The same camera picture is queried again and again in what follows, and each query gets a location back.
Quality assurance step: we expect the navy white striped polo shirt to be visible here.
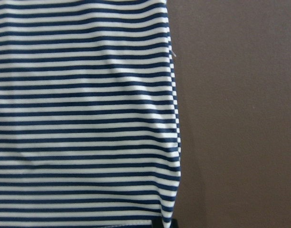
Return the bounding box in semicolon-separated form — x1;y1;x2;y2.
0;0;180;228

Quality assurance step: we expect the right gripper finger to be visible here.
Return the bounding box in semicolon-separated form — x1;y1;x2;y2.
151;218;179;228

